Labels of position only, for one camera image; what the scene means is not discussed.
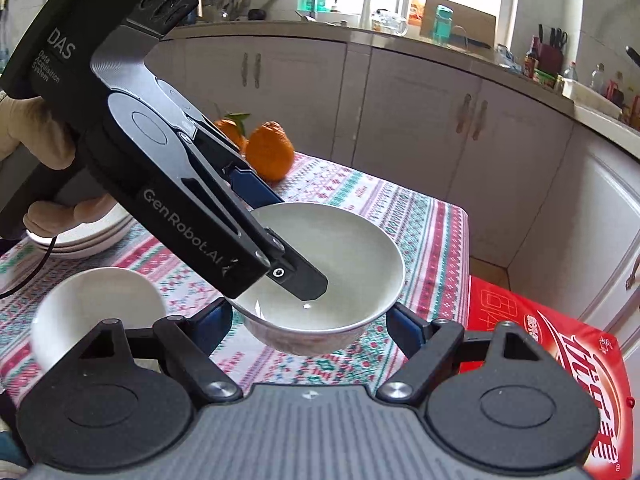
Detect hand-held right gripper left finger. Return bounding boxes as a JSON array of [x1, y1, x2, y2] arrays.
[[75, 297, 244, 405]]

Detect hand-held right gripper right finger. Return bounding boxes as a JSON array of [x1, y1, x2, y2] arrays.
[[377, 304, 547, 404]]

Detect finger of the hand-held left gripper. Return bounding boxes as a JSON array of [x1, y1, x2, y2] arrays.
[[155, 77, 287, 210], [176, 131, 330, 304]]

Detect large white bowl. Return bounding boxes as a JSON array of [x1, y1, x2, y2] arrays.
[[223, 202, 406, 357]]

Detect small white bowl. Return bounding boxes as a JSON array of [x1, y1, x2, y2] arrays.
[[31, 267, 167, 374]]

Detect person's left hand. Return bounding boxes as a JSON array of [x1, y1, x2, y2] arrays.
[[0, 94, 120, 239]]

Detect orange without leaf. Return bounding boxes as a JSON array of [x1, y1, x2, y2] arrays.
[[244, 120, 295, 183]]

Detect orange with stem and leaf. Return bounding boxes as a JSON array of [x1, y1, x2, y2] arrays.
[[214, 112, 252, 154]]

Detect patterned red green tablecloth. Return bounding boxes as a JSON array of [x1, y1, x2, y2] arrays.
[[0, 151, 471, 397]]

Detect red cardboard box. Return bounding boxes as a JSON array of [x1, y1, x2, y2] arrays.
[[459, 275, 634, 480]]

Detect white kitchen cabinets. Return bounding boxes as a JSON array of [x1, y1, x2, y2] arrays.
[[145, 35, 640, 346]]

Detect utensil holder with utensils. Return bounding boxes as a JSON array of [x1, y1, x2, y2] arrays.
[[219, 0, 252, 22]]

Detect kitchen countertop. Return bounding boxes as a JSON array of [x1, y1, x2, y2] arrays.
[[165, 12, 640, 137]]

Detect clear glass bowl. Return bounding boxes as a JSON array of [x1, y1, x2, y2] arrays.
[[371, 9, 409, 37]]

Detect teal drinking bottle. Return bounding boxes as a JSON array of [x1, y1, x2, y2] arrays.
[[431, 4, 454, 47]]

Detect brown cardboard sheet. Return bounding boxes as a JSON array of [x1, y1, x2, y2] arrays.
[[419, 0, 497, 52]]

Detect dark sauce bottle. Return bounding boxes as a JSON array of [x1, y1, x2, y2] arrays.
[[524, 36, 542, 79]]

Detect white dish basin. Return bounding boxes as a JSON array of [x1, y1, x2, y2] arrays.
[[561, 79, 624, 117]]

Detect red labelled bottle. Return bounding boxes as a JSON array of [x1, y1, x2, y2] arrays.
[[606, 71, 627, 107]]

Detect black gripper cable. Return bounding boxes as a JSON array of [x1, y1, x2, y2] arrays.
[[0, 234, 59, 302]]

